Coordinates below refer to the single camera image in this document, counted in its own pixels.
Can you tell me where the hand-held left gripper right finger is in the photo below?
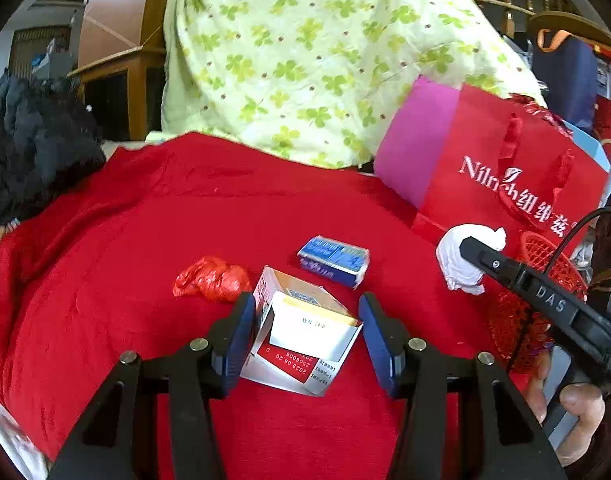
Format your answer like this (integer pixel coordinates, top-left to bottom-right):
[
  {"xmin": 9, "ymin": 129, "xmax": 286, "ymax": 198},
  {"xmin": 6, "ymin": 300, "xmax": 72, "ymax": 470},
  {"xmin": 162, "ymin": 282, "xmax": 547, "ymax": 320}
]
[{"xmin": 358, "ymin": 292, "xmax": 569, "ymax": 480}]

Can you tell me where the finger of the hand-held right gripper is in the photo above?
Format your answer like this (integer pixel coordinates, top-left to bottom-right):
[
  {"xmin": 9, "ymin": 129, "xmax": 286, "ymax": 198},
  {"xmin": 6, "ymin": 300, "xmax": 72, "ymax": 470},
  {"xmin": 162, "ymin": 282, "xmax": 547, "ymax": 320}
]
[{"xmin": 459, "ymin": 236, "xmax": 582, "ymax": 326}]

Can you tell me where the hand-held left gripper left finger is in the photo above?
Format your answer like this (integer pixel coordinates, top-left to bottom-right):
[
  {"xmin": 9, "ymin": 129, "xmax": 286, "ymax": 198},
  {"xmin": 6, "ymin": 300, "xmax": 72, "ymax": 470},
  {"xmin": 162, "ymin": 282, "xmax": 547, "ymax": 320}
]
[{"xmin": 48, "ymin": 291, "xmax": 257, "ymax": 480}]

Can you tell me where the white tissue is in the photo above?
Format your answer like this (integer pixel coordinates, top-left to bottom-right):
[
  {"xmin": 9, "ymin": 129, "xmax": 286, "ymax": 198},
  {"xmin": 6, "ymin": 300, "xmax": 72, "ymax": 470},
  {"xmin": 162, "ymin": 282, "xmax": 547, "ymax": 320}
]
[{"xmin": 437, "ymin": 223, "xmax": 507, "ymax": 295}]

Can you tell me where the red mesh plastic basket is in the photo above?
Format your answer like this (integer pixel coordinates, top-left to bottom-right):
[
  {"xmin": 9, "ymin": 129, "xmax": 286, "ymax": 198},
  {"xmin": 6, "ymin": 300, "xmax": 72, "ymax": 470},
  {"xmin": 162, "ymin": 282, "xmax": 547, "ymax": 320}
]
[{"xmin": 488, "ymin": 230, "xmax": 589, "ymax": 376}]

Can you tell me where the white and red carton box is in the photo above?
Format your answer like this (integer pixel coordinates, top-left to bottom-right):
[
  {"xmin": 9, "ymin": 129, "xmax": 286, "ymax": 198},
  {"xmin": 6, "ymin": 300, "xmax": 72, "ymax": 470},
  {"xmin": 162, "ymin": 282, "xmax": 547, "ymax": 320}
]
[{"xmin": 239, "ymin": 266, "xmax": 363, "ymax": 397}]

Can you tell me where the blue carton box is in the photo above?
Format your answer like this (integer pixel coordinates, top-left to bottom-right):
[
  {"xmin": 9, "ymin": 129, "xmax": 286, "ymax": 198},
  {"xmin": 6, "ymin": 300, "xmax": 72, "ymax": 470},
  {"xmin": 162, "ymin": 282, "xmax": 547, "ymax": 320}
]
[{"xmin": 298, "ymin": 235, "xmax": 370, "ymax": 290}]

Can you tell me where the person's right hand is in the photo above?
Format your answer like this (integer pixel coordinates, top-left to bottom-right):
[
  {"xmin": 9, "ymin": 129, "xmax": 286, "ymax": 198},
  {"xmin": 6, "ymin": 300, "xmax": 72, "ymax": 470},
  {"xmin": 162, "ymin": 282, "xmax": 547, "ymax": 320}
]
[{"xmin": 528, "ymin": 351, "xmax": 609, "ymax": 468}]

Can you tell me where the red blanket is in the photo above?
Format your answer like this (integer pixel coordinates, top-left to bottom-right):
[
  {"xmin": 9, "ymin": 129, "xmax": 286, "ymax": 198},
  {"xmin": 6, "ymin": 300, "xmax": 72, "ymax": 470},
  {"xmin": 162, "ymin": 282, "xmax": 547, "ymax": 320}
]
[{"xmin": 0, "ymin": 131, "xmax": 536, "ymax": 480}]

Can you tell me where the red paper gift bag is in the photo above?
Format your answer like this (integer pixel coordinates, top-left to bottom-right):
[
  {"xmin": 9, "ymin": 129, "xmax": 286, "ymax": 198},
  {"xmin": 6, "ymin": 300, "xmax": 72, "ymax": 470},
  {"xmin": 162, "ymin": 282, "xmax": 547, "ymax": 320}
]
[{"xmin": 374, "ymin": 76, "xmax": 611, "ymax": 261}]

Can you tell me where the light blue cardboard box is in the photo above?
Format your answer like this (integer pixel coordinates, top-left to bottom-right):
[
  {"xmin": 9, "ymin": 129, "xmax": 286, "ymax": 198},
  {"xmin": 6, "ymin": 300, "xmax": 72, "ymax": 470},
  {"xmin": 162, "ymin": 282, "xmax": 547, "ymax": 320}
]
[{"xmin": 565, "ymin": 120, "xmax": 611, "ymax": 173}]

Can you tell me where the dark red plastic bag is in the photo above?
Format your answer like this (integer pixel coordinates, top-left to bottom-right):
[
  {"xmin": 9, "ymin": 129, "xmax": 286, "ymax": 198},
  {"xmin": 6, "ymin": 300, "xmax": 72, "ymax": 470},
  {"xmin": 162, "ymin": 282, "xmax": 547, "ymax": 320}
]
[{"xmin": 505, "ymin": 92, "xmax": 576, "ymax": 133}]

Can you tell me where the red gift box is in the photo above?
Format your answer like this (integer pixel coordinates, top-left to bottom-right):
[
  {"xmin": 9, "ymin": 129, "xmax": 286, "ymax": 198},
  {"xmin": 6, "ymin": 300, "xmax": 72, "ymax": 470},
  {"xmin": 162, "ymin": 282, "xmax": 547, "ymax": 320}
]
[{"xmin": 595, "ymin": 95, "xmax": 611, "ymax": 146}]

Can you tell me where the white cloth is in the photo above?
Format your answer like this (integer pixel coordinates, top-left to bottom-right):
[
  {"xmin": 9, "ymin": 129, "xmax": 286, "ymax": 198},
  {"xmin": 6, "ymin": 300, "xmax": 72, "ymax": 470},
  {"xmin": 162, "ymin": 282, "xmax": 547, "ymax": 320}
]
[{"xmin": 0, "ymin": 390, "xmax": 51, "ymax": 480}]

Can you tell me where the round wooden tray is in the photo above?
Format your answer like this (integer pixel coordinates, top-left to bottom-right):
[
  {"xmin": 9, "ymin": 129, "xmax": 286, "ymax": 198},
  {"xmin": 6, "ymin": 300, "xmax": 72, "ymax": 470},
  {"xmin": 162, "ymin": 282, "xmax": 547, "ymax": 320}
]
[{"xmin": 528, "ymin": 10, "xmax": 611, "ymax": 51}]

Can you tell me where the green clover print quilt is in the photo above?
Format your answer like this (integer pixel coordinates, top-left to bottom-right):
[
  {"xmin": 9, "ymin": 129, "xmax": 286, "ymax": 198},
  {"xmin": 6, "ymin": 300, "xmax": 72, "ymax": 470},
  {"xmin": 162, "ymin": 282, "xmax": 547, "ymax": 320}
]
[{"xmin": 160, "ymin": 0, "xmax": 549, "ymax": 170}]

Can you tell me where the black jacket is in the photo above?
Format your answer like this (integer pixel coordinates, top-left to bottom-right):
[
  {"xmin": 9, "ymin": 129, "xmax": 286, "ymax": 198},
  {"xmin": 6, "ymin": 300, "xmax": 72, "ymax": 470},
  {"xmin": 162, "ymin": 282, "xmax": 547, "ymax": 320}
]
[{"xmin": 0, "ymin": 72, "xmax": 107, "ymax": 226}]

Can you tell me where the brown wooden cabinet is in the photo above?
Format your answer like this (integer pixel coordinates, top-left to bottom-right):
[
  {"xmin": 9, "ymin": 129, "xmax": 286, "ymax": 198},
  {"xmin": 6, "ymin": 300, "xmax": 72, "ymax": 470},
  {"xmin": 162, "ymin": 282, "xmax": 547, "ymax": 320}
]
[{"xmin": 8, "ymin": 25, "xmax": 78, "ymax": 78}]

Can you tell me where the black cable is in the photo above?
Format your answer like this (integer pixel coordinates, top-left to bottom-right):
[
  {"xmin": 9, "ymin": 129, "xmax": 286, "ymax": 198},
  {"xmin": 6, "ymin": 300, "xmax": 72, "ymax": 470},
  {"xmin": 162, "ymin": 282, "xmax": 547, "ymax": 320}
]
[{"xmin": 508, "ymin": 207, "xmax": 611, "ymax": 366}]

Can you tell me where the navy bag with orange handles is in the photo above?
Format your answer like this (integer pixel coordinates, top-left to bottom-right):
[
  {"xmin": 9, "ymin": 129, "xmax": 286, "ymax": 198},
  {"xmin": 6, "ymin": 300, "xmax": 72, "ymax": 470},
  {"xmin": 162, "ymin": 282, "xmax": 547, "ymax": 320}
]
[{"xmin": 530, "ymin": 27, "xmax": 601, "ymax": 133}]

